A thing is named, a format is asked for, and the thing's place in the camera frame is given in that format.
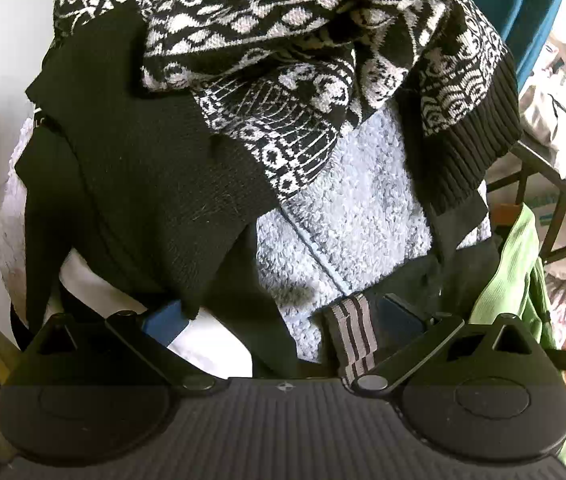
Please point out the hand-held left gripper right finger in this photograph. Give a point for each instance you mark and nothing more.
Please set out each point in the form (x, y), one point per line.
(403, 316)

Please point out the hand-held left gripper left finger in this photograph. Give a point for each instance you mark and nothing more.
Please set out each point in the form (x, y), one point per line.
(163, 321)

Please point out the green ribbed shirt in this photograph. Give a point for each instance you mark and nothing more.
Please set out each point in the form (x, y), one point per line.
(508, 280)

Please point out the white cloth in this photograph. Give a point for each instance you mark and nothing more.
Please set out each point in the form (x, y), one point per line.
(123, 305)

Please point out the striped elastic band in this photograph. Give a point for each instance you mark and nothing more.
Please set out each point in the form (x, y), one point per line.
(353, 335)

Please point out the light grey fleece garment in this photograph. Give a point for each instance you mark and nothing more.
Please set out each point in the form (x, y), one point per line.
(363, 200)

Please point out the brown cylinder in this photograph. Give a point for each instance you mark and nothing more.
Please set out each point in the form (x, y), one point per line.
(505, 212)

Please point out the black knit garment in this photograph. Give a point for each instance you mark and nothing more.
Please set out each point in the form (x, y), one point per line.
(143, 170)

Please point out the white printed box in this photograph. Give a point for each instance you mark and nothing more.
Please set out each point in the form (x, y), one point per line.
(545, 215)

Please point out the white clutter pile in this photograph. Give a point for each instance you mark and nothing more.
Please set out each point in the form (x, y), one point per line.
(563, 95)

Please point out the black white patterned knit sweater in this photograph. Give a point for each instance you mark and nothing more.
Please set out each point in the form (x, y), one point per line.
(283, 60)

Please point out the teal fabric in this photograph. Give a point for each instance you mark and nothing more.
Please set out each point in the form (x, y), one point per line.
(528, 5)

